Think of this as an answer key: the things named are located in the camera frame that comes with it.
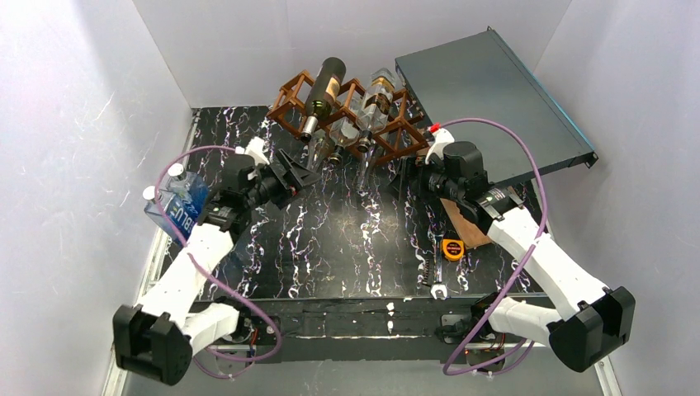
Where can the blue square glass bottle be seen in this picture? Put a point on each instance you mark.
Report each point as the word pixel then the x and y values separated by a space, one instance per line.
pixel 189 186
pixel 167 210

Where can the dark green wine bottle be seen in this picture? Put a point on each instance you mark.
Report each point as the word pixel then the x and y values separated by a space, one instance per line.
pixel 322 96

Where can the brown wooden wine rack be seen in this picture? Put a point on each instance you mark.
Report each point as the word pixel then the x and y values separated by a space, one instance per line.
pixel 349 117

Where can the orange tape measure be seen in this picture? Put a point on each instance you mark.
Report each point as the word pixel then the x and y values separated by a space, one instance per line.
pixel 453 250

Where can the brown wooden board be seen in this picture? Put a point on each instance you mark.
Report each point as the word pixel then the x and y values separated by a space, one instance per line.
pixel 465 224

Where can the clear square liquor bottle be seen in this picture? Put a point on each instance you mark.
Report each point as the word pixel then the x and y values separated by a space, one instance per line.
pixel 373 113
pixel 343 133

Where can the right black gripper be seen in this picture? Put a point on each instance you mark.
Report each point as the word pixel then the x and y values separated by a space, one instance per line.
pixel 418 178

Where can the dark grey flat box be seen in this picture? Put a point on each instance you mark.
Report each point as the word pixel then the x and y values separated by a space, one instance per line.
pixel 480 76

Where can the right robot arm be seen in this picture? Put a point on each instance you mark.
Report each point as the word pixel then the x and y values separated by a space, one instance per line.
pixel 588 320

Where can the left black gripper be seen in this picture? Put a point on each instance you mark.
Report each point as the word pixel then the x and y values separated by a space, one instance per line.
pixel 284 173

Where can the silver wrench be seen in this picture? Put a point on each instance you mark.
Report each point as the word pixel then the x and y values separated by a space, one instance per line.
pixel 438 289

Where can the black comb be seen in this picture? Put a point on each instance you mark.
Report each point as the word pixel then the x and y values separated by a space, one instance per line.
pixel 427 272

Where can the clear wine glass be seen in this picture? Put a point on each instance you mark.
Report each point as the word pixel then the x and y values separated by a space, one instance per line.
pixel 319 149
pixel 366 166

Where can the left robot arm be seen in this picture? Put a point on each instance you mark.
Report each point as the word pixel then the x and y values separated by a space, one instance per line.
pixel 158 337

